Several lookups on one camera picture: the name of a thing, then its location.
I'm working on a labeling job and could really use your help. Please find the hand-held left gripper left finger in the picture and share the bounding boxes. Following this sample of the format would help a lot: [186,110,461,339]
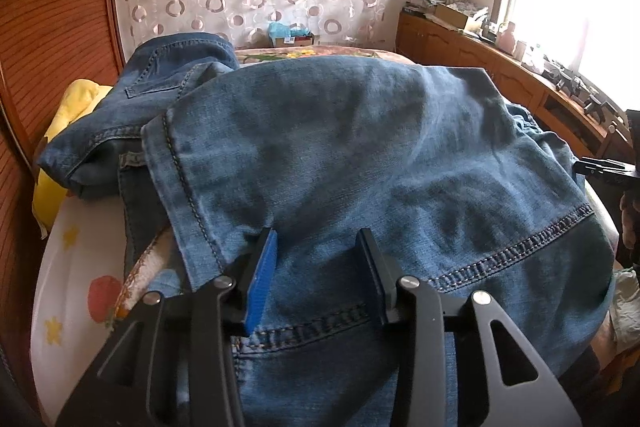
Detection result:
[55,227,278,427]

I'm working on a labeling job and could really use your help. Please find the yellow plush toy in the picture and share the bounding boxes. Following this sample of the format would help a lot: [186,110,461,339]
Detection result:
[32,79,113,228]

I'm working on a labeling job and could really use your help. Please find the small cardboard box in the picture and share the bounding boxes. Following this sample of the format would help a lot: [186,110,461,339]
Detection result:
[270,34,316,48]

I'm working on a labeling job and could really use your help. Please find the black camera gadget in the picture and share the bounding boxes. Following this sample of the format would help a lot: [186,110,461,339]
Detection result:
[582,94,618,122]
[542,62,586,95]

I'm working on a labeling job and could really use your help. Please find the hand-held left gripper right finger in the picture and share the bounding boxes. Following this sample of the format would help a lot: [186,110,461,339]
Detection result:
[355,228,583,427]

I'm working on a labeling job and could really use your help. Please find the long wooden cabinet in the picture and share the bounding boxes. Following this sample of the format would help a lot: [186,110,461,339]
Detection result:
[397,9,636,168]

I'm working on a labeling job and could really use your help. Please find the flat open cardboard box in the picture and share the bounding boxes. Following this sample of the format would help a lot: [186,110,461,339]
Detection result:
[432,3,483,32]

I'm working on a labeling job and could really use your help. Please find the wooden framed window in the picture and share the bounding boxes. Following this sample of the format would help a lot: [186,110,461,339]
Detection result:
[492,0,640,98]

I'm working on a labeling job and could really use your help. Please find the person's right hand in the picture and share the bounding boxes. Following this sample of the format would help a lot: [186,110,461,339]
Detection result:
[619,193,640,250]

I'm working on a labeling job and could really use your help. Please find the wooden slatted wardrobe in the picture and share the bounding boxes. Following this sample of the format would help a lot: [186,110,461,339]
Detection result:
[0,0,126,408]

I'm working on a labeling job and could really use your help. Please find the blue denim pants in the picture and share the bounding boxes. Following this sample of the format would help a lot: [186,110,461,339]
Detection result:
[37,32,618,427]

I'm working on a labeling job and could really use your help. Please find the white crumpled cloth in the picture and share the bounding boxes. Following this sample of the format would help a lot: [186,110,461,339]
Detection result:
[610,269,640,353]

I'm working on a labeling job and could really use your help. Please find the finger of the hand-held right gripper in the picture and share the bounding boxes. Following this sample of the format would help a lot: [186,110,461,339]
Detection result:
[574,158,637,181]

